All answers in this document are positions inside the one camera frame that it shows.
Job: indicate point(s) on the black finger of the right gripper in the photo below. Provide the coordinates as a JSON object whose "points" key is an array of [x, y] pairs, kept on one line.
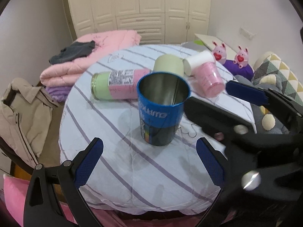
{"points": [[262, 173]]}

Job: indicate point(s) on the purple plush cushion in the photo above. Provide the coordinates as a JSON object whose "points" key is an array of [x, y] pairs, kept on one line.
{"points": [[247, 72]]}

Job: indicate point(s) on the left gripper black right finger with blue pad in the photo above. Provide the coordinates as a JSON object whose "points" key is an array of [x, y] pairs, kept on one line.
{"points": [[211, 160]]}

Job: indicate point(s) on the beige jacket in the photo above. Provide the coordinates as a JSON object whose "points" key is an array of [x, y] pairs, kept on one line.
{"points": [[26, 117]]}

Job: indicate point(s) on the blue black metal cup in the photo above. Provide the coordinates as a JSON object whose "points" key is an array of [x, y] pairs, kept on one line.
{"points": [[161, 98]]}

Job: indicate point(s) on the green pink glass jar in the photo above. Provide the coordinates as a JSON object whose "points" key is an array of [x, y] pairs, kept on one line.
{"points": [[117, 84]]}

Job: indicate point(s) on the white paper cup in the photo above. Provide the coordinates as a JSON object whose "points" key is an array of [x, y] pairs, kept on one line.
{"points": [[194, 61]]}

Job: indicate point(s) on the pink pig plush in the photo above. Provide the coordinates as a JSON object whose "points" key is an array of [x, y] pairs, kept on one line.
{"points": [[219, 52], [242, 57]]}

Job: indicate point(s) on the right pink pig plush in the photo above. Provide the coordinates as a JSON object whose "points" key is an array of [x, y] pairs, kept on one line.
{"points": [[242, 57]]}

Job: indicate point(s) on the pink folded quilt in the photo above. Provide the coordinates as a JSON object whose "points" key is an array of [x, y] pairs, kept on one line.
{"points": [[66, 74]]}

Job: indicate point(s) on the purple folded blanket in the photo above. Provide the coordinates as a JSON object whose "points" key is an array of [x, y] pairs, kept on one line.
{"points": [[59, 94]]}

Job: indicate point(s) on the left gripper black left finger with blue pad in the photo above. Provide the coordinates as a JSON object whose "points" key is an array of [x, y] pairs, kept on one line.
{"points": [[42, 207]]}

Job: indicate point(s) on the grey flower pillow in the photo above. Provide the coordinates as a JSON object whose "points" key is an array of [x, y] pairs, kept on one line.
{"points": [[196, 45]]}

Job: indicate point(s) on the left pink pig plush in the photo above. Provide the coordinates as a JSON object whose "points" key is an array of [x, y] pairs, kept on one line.
{"points": [[219, 52]]}

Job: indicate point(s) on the pale green cup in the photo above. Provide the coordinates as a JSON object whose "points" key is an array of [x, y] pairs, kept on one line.
{"points": [[169, 63]]}

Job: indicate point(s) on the triangle pattern cushion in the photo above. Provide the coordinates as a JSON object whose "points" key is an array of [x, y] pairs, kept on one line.
{"points": [[270, 63]]}

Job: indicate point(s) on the pink pillow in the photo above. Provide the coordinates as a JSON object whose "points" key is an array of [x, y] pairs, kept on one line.
{"points": [[15, 191]]}

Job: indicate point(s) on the grey dotted plush cushion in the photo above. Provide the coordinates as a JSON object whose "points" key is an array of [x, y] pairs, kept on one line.
{"points": [[265, 121]]}

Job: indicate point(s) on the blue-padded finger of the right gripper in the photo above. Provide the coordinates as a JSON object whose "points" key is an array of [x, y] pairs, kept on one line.
{"points": [[285, 109]]}

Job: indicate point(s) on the white wardrobe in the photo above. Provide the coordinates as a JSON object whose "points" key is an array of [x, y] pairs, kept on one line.
{"points": [[157, 21]]}

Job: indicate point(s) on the pink plastic cup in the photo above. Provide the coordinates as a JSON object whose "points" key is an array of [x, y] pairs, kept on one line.
{"points": [[209, 80]]}

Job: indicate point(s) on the white wall socket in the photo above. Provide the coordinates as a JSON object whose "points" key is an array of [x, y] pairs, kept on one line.
{"points": [[247, 34]]}

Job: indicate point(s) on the dark grey garment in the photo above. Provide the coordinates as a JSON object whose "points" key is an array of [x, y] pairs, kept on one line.
{"points": [[72, 52]]}

